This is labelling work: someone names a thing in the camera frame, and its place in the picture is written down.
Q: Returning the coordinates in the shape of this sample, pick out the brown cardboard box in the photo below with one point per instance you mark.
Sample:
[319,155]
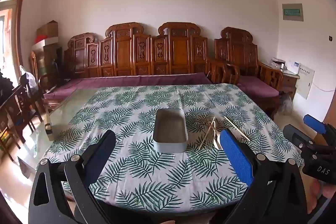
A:
[47,28]

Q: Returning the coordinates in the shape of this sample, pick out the grey rectangular container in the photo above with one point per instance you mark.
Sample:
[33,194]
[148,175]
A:
[170,127]

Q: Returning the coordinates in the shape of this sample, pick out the leaf print tablecloth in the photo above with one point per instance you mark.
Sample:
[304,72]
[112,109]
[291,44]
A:
[147,174]

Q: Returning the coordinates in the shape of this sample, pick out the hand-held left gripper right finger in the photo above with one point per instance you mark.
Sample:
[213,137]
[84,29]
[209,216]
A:
[236,155]

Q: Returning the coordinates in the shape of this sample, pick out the long purple sofa cushion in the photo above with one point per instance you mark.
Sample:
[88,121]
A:
[126,81]

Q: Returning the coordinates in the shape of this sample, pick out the purple armchair cushion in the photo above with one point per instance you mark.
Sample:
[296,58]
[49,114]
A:
[258,86]

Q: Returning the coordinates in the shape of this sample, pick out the brown wooden chopstick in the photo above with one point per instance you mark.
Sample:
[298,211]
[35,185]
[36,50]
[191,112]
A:
[207,132]

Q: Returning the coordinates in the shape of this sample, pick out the long carved wooden sofa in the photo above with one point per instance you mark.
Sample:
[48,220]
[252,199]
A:
[131,53]

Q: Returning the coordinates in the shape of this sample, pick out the wooden side table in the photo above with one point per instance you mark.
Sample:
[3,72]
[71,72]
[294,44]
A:
[288,81]

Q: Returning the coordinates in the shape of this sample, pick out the pale bamboo chopstick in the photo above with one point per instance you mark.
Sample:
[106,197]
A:
[237,128]

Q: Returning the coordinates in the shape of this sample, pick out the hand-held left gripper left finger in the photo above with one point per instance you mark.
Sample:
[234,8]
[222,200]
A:
[101,161]

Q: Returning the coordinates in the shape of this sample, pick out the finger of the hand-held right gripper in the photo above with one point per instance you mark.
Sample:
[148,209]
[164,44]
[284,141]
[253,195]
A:
[315,123]
[298,136]

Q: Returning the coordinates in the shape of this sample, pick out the dark cabinet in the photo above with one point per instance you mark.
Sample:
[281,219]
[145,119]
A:
[52,61]

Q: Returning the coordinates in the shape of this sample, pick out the green label wall box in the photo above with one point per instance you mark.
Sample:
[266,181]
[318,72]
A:
[292,12]

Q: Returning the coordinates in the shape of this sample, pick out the carved wooden armchair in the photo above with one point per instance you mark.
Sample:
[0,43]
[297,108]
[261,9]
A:
[236,53]

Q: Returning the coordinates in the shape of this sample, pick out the clear plastic bag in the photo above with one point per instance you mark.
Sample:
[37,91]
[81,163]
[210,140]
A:
[31,81]

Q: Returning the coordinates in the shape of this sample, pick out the wooden door frame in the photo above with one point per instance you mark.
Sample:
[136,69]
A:
[19,19]

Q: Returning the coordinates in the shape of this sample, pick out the white device with screen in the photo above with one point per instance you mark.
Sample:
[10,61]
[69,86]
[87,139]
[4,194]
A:
[293,67]

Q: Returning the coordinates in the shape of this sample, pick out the dark wooden chair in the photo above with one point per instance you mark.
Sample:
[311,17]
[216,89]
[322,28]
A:
[18,108]

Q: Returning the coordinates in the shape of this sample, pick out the white wall panel box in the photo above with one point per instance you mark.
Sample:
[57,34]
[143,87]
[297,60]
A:
[304,81]

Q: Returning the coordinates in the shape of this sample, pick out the person's right hand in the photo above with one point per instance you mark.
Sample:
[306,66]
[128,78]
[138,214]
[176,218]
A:
[313,196]

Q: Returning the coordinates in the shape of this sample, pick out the grey fluffy duster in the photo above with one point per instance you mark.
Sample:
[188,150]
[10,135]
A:
[286,104]

